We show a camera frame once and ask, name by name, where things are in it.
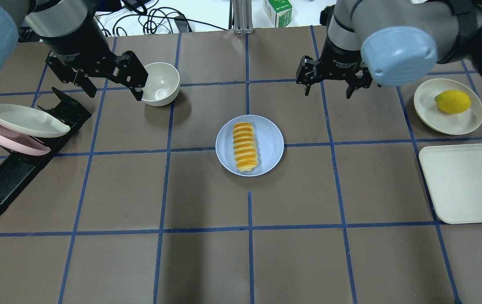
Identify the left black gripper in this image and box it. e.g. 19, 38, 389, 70
46, 25, 148, 100

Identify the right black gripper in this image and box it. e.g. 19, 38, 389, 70
296, 37, 373, 99

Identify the blue plate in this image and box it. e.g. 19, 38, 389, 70
215, 115, 284, 176

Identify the striped bread loaf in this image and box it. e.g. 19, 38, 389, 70
232, 122, 259, 172

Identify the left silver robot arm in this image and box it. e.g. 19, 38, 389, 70
0, 0, 148, 100

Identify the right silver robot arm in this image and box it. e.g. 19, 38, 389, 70
296, 0, 482, 98

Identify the cream plate in rack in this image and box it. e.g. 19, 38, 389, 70
0, 104, 71, 138

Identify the pink plate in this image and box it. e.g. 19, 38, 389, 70
0, 125, 51, 156

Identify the white plate with lemon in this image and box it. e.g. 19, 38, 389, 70
414, 78, 482, 135

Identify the black power adapter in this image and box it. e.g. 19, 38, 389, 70
122, 0, 149, 14

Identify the green white carton box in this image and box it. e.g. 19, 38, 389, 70
263, 0, 293, 27

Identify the cream bowl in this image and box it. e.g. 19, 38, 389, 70
142, 62, 180, 106

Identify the yellow lemon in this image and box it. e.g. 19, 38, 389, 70
434, 90, 472, 115

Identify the black dish rack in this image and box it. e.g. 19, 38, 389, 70
0, 88, 91, 216

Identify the white rectangular tray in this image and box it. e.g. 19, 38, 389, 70
419, 144, 482, 224

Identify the aluminium frame post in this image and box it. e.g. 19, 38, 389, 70
229, 0, 254, 35

